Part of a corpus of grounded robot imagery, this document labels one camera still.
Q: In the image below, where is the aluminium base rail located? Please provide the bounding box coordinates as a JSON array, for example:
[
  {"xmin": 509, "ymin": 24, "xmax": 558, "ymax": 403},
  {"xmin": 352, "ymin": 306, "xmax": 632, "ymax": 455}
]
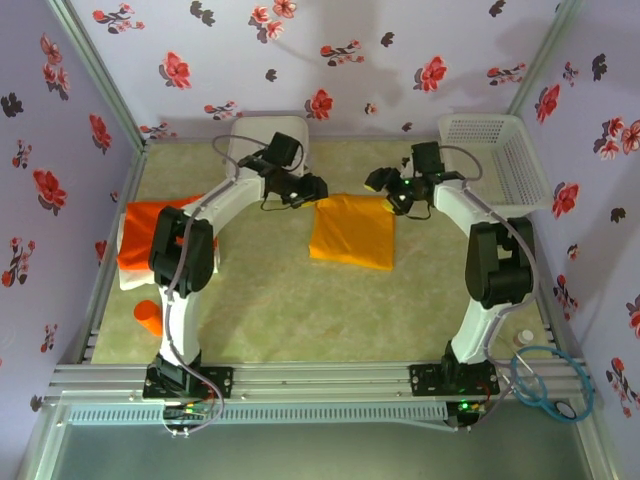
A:
[{"xmin": 47, "ymin": 362, "xmax": 596, "ymax": 401}]

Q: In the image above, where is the left arm grey cable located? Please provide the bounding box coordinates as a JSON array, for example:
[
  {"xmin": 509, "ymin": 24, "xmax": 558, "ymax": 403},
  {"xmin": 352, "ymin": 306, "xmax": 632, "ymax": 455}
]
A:
[{"xmin": 162, "ymin": 133, "xmax": 274, "ymax": 436}]

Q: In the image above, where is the grey metal shelf panel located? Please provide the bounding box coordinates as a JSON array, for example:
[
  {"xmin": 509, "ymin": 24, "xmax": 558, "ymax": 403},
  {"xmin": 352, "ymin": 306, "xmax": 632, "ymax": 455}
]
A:
[{"xmin": 17, "ymin": 399, "xmax": 626, "ymax": 480}]

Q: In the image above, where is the aluminium corner post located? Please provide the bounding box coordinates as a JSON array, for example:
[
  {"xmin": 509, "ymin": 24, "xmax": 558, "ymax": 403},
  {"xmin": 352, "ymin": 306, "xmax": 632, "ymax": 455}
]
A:
[
  {"xmin": 504, "ymin": 0, "xmax": 586, "ymax": 119},
  {"xmin": 47, "ymin": 0, "xmax": 149, "ymax": 151}
]

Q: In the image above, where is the white slotted cable duct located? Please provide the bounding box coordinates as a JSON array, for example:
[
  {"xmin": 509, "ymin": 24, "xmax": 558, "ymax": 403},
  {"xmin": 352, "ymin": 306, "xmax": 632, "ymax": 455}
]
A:
[{"xmin": 67, "ymin": 402, "xmax": 448, "ymax": 427}]

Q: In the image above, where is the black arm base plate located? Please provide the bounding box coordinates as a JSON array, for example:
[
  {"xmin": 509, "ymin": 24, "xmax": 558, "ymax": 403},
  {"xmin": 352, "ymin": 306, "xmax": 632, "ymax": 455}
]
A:
[
  {"xmin": 142, "ymin": 364, "xmax": 236, "ymax": 401},
  {"xmin": 408, "ymin": 362, "xmax": 501, "ymax": 399}
]

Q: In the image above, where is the teal stethoscope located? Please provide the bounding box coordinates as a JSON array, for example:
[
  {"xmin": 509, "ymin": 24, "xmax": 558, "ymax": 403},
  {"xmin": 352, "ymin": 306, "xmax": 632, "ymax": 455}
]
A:
[{"xmin": 509, "ymin": 344, "xmax": 597, "ymax": 425}]

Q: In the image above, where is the right gripper thin black cable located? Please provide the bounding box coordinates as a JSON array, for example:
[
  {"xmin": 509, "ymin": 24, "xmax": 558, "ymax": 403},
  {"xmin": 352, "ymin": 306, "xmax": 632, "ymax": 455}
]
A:
[{"xmin": 402, "ymin": 199, "xmax": 435, "ymax": 221}]

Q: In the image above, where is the yellow t-shirt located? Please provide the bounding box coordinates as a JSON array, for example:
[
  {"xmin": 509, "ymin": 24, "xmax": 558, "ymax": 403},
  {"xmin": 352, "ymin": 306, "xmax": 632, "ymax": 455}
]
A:
[{"xmin": 308, "ymin": 193, "xmax": 396, "ymax": 272}]

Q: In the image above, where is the folded orange t-shirt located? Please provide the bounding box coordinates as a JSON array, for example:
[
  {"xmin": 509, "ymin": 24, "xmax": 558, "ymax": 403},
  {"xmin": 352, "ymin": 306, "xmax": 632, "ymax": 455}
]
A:
[{"xmin": 117, "ymin": 195, "xmax": 221, "ymax": 271}]

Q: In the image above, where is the orange plastic cup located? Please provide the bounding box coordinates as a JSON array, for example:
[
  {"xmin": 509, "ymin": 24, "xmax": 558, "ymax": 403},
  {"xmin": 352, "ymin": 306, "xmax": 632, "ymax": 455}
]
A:
[{"xmin": 133, "ymin": 299, "xmax": 164, "ymax": 336}]

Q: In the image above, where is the left gripper thin black cable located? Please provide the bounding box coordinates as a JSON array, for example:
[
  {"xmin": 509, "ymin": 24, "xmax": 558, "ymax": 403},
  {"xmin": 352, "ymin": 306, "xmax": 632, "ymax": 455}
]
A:
[{"xmin": 258, "ymin": 195, "xmax": 296, "ymax": 212}]

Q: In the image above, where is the small circuit board with wires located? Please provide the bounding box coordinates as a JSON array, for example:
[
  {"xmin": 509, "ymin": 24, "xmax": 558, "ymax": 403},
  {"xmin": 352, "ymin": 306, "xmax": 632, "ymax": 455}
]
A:
[
  {"xmin": 162, "ymin": 399, "xmax": 229, "ymax": 439},
  {"xmin": 447, "ymin": 397, "xmax": 489, "ymax": 434}
]

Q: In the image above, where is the gripper thin black cable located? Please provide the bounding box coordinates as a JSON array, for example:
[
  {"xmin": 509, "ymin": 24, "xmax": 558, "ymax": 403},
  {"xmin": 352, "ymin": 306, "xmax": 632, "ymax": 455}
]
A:
[
  {"xmin": 258, "ymin": 195, "xmax": 296, "ymax": 212},
  {"xmin": 402, "ymin": 199, "xmax": 435, "ymax": 221}
]

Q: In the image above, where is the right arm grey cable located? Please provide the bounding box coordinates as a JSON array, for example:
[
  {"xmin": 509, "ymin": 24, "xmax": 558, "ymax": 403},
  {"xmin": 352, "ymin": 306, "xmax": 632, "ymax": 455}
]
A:
[{"xmin": 439, "ymin": 144, "xmax": 539, "ymax": 431}]

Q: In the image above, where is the white perforated plastic basket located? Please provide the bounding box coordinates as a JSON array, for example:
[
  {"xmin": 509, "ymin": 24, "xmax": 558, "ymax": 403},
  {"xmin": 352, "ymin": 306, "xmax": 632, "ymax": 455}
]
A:
[{"xmin": 437, "ymin": 113, "xmax": 551, "ymax": 221}]

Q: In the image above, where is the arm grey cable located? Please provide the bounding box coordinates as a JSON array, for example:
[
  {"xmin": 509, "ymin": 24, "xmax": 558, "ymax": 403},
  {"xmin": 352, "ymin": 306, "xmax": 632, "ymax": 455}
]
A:
[
  {"xmin": 162, "ymin": 133, "xmax": 274, "ymax": 436},
  {"xmin": 439, "ymin": 144, "xmax": 539, "ymax": 431}
]

